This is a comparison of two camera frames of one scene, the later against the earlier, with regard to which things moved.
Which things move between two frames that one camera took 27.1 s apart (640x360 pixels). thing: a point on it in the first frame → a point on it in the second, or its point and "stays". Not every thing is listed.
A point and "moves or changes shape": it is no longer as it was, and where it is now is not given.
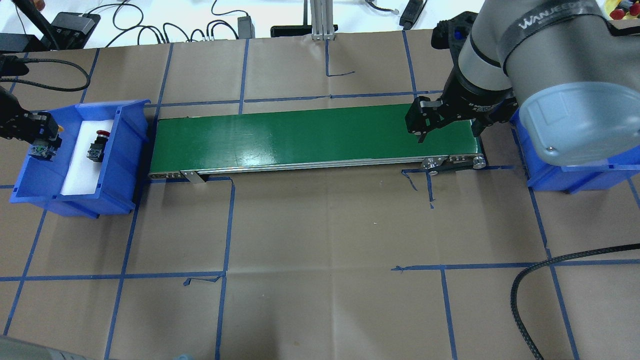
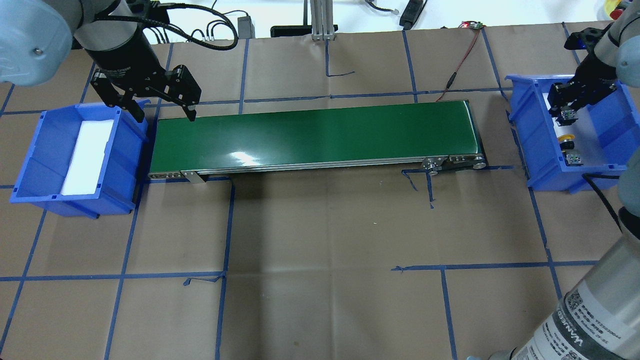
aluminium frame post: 322,19 stays
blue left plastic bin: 40,182 stays
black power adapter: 246,28 stays
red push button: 96,150 moves or changes shape
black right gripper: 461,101 → 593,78
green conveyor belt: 368,137 stays
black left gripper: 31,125 → 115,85
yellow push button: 46,152 moves or changes shape
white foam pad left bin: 82,174 stays
